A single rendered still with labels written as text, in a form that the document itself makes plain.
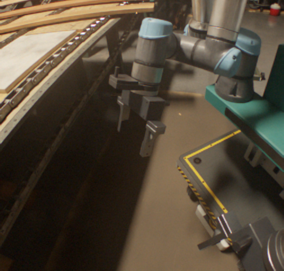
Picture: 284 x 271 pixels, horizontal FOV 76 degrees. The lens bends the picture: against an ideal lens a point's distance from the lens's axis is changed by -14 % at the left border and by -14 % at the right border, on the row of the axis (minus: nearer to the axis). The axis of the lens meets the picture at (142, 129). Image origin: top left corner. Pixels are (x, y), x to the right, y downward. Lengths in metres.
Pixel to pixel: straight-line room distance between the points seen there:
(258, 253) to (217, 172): 0.74
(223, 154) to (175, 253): 0.58
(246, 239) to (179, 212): 0.96
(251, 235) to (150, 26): 0.44
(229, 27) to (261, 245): 0.43
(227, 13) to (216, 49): 0.09
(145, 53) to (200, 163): 0.70
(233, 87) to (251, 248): 0.54
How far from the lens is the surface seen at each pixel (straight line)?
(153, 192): 1.32
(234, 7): 0.52
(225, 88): 0.76
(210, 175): 1.03
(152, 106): 0.49
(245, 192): 1.02
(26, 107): 0.73
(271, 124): 0.73
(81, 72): 2.12
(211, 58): 0.51
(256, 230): 0.33
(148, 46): 0.48
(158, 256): 1.19
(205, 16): 0.71
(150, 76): 0.49
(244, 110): 0.75
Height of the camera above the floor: 1.18
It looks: 45 degrees down
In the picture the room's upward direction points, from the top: 7 degrees counter-clockwise
